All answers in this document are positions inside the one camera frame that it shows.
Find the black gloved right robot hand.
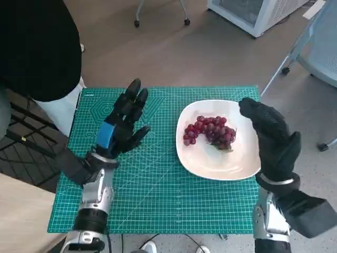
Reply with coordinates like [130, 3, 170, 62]
[238, 96, 302, 182]

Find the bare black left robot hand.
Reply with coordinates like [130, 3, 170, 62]
[96, 78, 151, 159]

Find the red toy grape bunch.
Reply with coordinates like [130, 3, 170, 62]
[183, 115, 237, 153]

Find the white plate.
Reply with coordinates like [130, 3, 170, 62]
[175, 100, 263, 181]

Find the person's leg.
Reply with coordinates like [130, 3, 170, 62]
[33, 76, 87, 138]

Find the green cutting mat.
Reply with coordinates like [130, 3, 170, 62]
[46, 84, 290, 235]

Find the light blue mesh chair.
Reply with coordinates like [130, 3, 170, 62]
[259, 0, 337, 152]

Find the person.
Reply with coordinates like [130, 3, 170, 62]
[0, 0, 83, 103]

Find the rolling chair base with casters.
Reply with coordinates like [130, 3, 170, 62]
[133, 0, 191, 28]

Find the white glass-door cabinet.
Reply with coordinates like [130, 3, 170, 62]
[206, 0, 310, 38]

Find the white paper sheet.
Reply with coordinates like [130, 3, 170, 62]
[302, 0, 325, 20]

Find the beige wooden board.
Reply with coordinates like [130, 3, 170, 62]
[0, 172, 68, 253]

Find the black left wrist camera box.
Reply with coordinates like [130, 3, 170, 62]
[54, 147, 100, 187]

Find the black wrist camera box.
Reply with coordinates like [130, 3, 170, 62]
[276, 189, 337, 239]
[54, 147, 100, 187]

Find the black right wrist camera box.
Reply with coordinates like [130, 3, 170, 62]
[276, 189, 337, 239]

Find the black metal wire rack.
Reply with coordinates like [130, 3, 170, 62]
[0, 88, 71, 188]

